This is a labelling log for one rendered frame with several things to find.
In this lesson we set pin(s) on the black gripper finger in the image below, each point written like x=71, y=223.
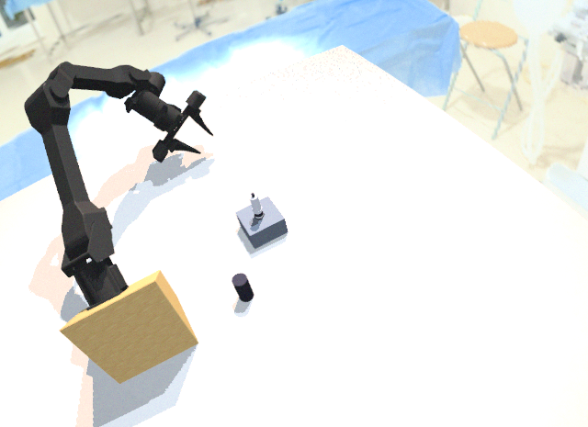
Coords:
x=197, y=118
x=181, y=146

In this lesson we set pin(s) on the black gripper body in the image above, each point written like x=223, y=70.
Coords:
x=167, y=118

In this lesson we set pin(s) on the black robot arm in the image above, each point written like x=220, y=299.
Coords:
x=86, y=229

